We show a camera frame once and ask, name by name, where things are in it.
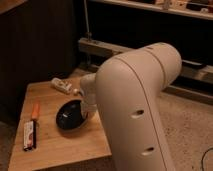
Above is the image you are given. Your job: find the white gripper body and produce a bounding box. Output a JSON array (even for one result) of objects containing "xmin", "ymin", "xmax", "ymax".
[{"xmin": 80, "ymin": 94, "xmax": 97, "ymax": 119}]

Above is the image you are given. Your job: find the black ceramic bowl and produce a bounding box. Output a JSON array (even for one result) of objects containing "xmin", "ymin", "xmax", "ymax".
[{"xmin": 56, "ymin": 100, "xmax": 86, "ymax": 130}]

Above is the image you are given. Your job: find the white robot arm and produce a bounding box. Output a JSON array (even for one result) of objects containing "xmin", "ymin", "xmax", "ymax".
[{"xmin": 80, "ymin": 42, "xmax": 182, "ymax": 171}]

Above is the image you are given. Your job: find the white bottle lying down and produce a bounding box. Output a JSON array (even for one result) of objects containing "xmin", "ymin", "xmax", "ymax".
[{"xmin": 51, "ymin": 78, "xmax": 72, "ymax": 94}]

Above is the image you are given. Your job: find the wooden low table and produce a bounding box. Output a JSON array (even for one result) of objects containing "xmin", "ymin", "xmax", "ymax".
[{"xmin": 8, "ymin": 82, "xmax": 114, "ymax": 171}]

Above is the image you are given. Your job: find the metal vertical pole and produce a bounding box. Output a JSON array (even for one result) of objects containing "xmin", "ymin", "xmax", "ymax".
[{"xmin": 83, "ymin": 0, "xmax": 92, "ymax": 41}]

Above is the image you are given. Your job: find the orange handled knife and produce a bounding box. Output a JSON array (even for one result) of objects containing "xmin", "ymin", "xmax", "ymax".
[{"xmin": 31, "ymin": 102, "xmax": 40, "ymax": 149}]

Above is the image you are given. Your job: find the black handle on ledge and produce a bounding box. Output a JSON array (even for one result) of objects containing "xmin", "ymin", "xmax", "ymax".
[{"xmin": 182, "ymin": 60, "xmax": 207, "ymax": 69}]

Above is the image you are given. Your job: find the black cable on floor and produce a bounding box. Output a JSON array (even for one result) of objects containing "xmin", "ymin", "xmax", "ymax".
[{"xmin": 200, "ymin": 147, "xmax": 213, "ymax": 171}]

